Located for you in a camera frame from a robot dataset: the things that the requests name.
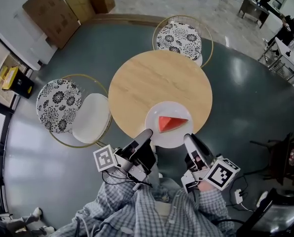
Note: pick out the black bin with yellow lid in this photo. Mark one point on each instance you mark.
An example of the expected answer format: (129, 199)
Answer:
(19, 84)

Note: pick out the person's right forearm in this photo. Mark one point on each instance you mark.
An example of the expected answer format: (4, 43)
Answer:
(213, 209)

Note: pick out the white power strip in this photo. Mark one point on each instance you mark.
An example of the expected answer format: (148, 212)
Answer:
(238, 196)

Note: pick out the white seat cushion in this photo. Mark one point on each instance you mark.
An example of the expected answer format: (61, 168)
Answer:
(199, 60)
(92, 117)

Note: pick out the large flat cardboard sheet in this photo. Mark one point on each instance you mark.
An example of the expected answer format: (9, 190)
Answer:
(50, 13)

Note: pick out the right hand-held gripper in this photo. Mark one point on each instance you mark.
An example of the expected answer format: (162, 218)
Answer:
(222, 174)

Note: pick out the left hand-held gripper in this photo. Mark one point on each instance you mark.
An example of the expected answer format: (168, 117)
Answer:
(139, 162)

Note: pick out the grey office desk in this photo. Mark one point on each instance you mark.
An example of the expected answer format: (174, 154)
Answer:
(253, 9)

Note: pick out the red watermelon slice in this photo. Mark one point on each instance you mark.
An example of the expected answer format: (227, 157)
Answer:
(169, 123)

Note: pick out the dark wooden chair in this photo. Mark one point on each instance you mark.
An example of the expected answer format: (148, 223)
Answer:
(282, 157)

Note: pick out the tall brown cardboard box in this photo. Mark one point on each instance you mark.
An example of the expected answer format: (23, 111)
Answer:
(80, 5)

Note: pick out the round white plate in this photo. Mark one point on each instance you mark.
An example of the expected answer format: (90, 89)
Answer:
(169, 107)

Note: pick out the white plastic object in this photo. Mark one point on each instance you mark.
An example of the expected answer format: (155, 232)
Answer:
(262, 198)

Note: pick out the white metal-legged table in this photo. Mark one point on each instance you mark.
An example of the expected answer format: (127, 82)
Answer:
(283, 52)

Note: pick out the floral round back cushion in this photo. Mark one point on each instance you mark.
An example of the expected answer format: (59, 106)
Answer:
(57, 105)
(179, 39)

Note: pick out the round wooden table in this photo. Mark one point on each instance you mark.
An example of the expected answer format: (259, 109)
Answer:
(149, 78)

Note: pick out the person's left forearm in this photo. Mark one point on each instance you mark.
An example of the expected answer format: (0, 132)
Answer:
(109, 199)

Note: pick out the person's white shoe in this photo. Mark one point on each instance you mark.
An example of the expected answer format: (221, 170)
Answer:
(160, 175)

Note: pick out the person's checked shirt torso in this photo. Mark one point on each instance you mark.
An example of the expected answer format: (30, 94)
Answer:
(141, 218)

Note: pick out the black framed screen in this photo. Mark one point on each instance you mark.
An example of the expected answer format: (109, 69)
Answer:
(280, 218)

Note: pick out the person's jeans legs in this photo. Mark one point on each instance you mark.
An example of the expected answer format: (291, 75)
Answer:
(165, 189)

